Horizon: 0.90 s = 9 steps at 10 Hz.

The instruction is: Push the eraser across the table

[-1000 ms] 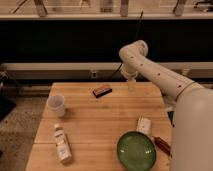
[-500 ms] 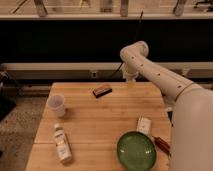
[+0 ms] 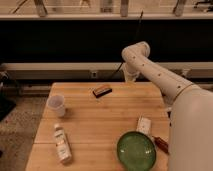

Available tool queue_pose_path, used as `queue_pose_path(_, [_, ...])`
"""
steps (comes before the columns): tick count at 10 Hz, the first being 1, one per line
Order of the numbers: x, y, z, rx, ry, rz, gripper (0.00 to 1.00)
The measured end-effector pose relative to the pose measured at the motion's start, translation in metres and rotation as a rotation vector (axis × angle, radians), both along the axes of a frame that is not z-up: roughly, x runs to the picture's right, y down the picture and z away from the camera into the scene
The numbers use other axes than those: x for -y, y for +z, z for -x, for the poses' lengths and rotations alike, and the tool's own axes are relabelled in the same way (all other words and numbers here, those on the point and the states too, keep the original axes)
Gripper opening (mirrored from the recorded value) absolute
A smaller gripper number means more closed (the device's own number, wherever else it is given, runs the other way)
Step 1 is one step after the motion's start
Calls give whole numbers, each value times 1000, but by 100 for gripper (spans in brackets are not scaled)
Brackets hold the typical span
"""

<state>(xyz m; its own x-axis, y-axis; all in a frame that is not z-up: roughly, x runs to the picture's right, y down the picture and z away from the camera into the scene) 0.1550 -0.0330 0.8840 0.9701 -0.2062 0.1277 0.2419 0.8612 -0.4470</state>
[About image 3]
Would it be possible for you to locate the black brown eraser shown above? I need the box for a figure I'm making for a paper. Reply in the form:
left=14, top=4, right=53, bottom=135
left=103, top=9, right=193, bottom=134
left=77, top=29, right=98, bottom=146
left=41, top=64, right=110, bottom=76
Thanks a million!
left=93, top=85, right=112, bottom=98

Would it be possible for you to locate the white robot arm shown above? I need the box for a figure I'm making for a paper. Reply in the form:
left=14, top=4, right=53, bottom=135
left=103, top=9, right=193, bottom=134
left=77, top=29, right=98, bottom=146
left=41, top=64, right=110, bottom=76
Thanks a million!
left=121, top=41, right=213, bottom=171

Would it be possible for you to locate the white small box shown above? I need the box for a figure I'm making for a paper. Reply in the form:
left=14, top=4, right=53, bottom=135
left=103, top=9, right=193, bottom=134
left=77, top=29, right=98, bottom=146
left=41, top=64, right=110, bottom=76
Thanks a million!
left=136, top=117, right=151, bottom=135

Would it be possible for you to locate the green glass bowl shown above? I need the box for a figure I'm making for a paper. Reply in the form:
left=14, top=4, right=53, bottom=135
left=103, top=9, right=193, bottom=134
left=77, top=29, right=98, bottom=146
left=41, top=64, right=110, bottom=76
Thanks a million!
left=117, top=131, right=156, bottom=171

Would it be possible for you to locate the translucent plastic cup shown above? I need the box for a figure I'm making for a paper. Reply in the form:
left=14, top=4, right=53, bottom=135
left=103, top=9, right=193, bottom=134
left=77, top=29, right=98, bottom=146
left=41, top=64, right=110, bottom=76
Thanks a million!
left=46, top=95, right=66, bottom=117

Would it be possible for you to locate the white lotion bottle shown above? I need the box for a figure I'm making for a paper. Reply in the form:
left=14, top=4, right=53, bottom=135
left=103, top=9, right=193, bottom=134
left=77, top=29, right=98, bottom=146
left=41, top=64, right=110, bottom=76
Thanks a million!
left=54, top=123, right=72, bottom=164

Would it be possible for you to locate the black hanging cable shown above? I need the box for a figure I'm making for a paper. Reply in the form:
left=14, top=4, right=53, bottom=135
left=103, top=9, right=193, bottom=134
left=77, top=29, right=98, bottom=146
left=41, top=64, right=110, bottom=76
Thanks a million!
left=105, top=10, right=145, bottom=81

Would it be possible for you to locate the white wall outlet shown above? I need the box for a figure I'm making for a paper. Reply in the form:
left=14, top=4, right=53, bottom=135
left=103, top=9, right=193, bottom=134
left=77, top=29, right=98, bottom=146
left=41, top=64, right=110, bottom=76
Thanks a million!
left=91, top=71, right=98, bottom=79

